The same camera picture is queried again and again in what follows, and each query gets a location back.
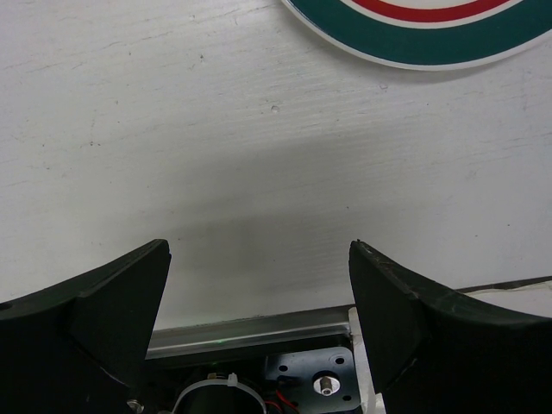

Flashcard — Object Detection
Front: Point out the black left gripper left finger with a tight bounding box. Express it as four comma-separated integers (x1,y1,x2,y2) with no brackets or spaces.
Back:
1,239,171,413

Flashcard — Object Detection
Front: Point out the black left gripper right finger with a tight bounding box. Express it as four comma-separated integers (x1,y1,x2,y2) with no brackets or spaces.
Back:
348,241,551,413

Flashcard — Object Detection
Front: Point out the green rimmed white plate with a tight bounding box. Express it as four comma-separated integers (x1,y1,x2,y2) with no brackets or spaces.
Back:
285,1,551,72

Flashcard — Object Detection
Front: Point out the aluminium table edge rail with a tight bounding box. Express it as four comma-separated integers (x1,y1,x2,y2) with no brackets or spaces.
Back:
146,305,351,360

